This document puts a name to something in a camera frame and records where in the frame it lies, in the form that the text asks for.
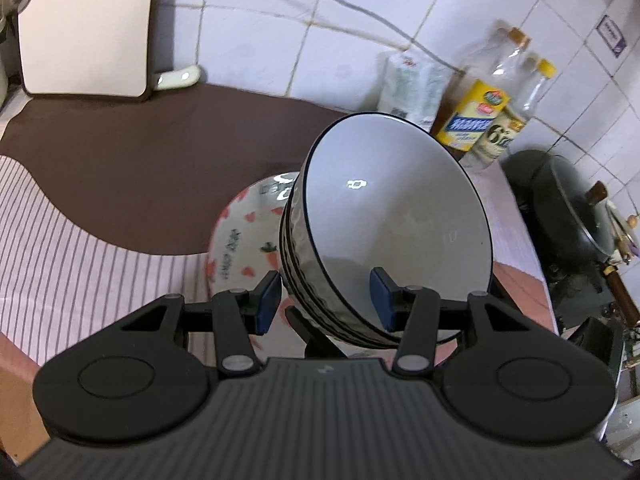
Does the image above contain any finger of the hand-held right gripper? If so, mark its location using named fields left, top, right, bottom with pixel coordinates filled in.
left=284, top=306, right=347, bottom=360

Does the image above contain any black power cable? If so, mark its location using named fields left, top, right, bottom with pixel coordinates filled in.
left=245, top=0, right=471, bottom=81

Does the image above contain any black wok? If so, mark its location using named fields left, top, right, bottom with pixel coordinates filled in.
left=502, top=149, right=640, bottom=326

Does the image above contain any white and green packet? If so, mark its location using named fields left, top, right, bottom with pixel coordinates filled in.
left=376, top=51, right=453, bottom=133

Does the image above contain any white plate pink rabbit print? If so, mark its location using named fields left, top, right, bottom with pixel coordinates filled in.
left=205, top=172, right=311, bottom=356

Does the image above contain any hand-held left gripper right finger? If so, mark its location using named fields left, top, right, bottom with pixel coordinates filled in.
left=369, top=267, right=527, bottom=375

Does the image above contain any clear bottle with yellow cap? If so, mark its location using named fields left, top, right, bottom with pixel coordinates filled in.
left=462, top=57, right=557, bottom=168

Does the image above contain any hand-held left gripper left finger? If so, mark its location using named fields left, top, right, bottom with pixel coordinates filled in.
left=120, top=270, right=282, bottom=377

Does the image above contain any white cutting board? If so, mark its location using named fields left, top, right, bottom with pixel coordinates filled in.
left=17, top=0, right=160, bottom=103

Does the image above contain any brown and striped table cloth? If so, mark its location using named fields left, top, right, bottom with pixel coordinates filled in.
left=0, top=82, right=558, bottom=366

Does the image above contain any pale green knife handle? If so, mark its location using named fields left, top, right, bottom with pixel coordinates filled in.
left=152, top=65, right=202, bottom=91

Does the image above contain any yellow label oil bottle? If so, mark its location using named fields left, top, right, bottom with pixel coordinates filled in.
left=432, top=25, right=531, bottom=153

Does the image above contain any wok lid with wooden knob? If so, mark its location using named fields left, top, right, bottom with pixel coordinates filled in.
left=530, top=155, right=632, bottom=263

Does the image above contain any blue wall sticker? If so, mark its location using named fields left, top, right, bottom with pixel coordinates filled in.
left=596, top=14, right=628, bottom=57

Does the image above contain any dark stove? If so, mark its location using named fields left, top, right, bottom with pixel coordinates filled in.
left=555, top=260, right=640, bottom=461

